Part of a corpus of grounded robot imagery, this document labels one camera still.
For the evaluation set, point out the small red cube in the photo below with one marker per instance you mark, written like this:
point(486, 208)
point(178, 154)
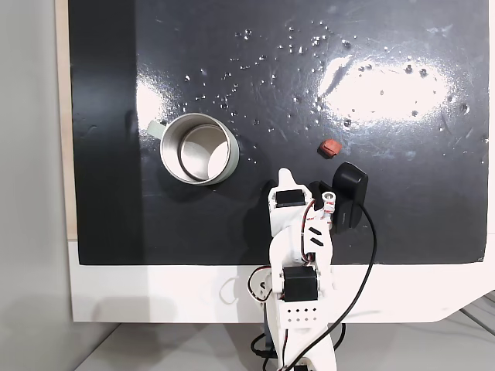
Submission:
point(329, 147)

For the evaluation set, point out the pale green steel mug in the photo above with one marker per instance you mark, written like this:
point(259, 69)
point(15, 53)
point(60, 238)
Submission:
point(232, 154)

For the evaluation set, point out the black table mat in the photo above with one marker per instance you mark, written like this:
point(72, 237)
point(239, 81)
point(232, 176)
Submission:
point(270, 96)

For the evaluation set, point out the white taped camera mount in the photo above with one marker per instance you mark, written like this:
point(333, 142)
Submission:
point(328, 206)

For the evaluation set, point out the black oval camera box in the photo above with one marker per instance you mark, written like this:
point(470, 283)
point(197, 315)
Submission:
point(350, 193)

